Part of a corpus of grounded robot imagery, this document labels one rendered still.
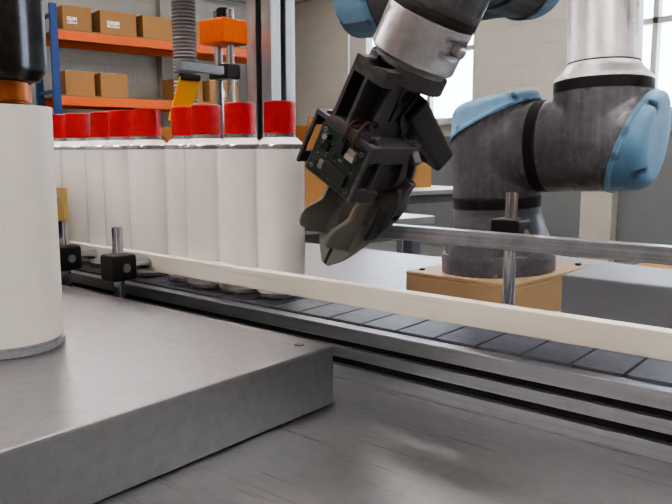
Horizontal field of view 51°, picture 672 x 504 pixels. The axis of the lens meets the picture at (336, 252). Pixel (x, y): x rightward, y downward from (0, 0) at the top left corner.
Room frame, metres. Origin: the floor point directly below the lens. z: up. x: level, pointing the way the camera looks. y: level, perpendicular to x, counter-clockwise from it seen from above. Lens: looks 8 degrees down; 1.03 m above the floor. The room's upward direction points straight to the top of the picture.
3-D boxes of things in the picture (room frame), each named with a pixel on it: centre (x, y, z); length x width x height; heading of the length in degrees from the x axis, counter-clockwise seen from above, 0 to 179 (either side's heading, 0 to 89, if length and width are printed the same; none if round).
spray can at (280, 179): (0.75, 0.06, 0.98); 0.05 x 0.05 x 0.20
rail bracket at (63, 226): (0.87, 0.32, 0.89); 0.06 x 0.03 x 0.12; 140
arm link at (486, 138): (0.95, -0.22, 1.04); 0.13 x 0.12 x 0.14; 53
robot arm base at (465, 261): (0.96, -0.22, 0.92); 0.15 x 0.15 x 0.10
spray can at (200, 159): (0.81, 0.15, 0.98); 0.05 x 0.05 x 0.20
